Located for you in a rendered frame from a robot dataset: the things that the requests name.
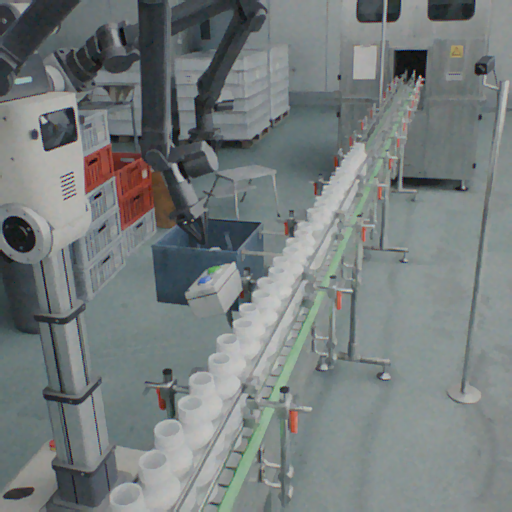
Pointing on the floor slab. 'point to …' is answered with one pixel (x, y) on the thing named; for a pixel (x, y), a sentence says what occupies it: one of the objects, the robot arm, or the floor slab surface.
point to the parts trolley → (111, 110)
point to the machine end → (441, 64)
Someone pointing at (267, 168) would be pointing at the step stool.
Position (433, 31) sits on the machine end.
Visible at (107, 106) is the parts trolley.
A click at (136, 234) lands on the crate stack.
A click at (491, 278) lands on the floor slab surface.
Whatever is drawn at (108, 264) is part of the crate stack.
